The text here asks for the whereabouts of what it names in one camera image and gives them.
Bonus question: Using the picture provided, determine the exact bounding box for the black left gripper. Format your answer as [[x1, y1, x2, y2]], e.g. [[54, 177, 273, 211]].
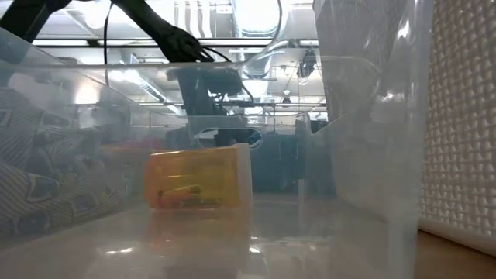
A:
[[169, 67, 255, 148]]

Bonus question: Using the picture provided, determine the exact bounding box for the orange pill bottle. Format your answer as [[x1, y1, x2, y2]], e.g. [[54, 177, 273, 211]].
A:
[[144, 142, 253, 212]]

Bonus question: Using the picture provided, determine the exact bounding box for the clear plastic container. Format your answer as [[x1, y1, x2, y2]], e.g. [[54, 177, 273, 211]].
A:
[[0, 26, 436, 279]]

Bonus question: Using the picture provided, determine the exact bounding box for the grey patterned cloth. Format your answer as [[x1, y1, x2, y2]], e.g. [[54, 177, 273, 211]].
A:
[[0, 86, 133, 238]]

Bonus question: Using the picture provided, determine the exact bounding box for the white textured plastic bin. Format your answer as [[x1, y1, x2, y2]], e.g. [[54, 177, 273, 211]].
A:
[[312, 0, 496, 257]]

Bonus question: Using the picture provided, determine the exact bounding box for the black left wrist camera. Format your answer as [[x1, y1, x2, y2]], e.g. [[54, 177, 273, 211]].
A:
[[210, 69, 245, 97]]

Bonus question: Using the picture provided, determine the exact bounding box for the black overhead camera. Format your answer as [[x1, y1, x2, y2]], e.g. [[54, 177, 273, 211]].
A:
[[295, 50, 319, 84]]

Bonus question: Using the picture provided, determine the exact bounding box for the silver ceiling duct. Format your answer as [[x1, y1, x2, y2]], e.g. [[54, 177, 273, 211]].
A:
[[231, 0, 287, 91]]

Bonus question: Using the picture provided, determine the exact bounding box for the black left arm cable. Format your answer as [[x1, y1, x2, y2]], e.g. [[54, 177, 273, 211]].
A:
[[102, 0, 114, 87]]

